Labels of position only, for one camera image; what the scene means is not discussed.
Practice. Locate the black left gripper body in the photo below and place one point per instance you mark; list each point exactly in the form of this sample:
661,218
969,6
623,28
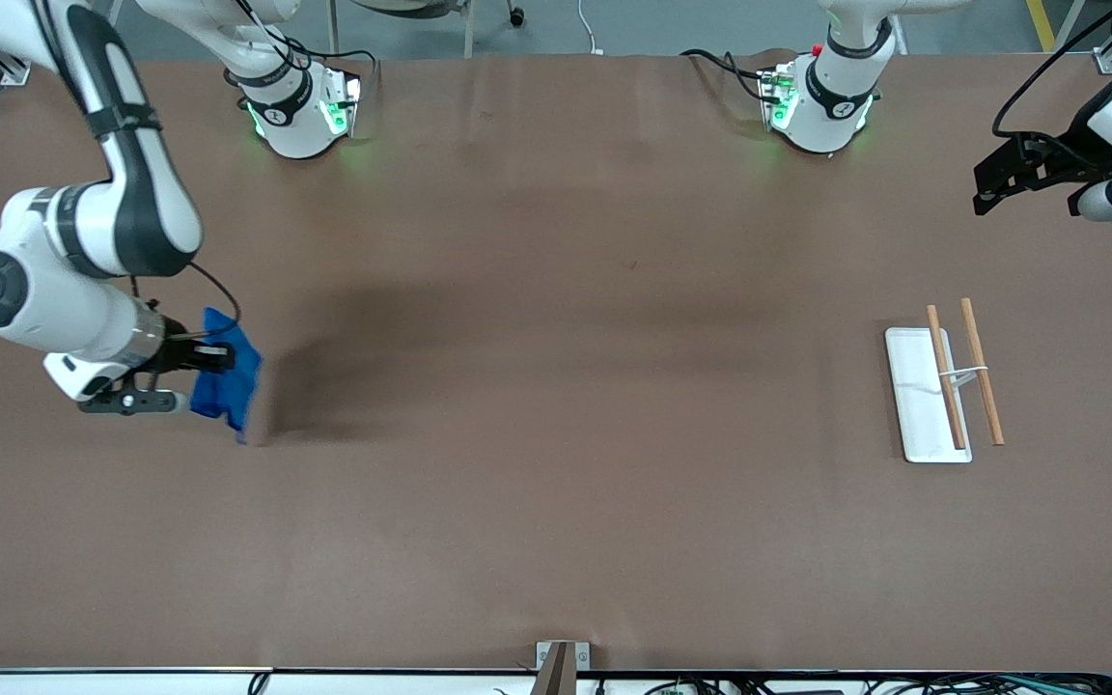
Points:
1070,164

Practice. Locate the black chair caster wheel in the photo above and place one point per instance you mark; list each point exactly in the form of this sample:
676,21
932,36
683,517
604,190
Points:
516,15

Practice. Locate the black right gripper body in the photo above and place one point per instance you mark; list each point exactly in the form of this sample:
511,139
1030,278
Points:
179,353

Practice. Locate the grey metal bracket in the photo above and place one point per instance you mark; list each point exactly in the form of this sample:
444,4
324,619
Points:
546,654

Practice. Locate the white towel rack wooden rods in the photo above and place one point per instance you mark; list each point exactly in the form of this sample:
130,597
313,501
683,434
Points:
915,410

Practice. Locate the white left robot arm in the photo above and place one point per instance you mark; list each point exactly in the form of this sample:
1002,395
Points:
831,111

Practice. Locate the silver aluminium frame bracket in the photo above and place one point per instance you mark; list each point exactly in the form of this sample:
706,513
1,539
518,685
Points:
11,69

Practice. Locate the blue microfibre towel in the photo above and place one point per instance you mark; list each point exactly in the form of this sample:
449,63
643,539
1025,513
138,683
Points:
228,391

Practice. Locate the brown camera pole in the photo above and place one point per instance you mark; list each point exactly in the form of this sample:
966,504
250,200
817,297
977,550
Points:
556,676

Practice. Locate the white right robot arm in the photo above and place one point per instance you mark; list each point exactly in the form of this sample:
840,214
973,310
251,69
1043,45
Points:
136,193

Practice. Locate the brown table cover sheet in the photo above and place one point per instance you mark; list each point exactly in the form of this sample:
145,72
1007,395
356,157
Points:
556,434

